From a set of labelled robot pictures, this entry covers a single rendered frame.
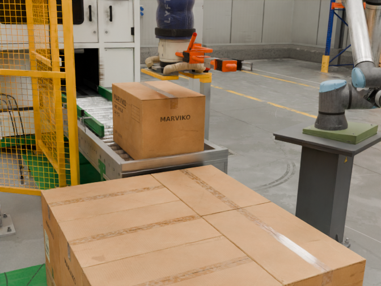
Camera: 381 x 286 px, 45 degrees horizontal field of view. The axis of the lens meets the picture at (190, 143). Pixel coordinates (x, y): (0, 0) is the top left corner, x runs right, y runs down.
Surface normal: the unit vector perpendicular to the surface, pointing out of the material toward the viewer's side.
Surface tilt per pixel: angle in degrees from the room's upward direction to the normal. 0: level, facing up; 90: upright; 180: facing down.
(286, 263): 0
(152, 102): 90
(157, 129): 90
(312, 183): 90
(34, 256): 0
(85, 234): 0
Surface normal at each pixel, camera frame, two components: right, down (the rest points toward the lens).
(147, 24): 0.48, 0.26
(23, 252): 0.03, -0.96
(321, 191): -0.66, 0.20
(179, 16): 0.25, 0.03
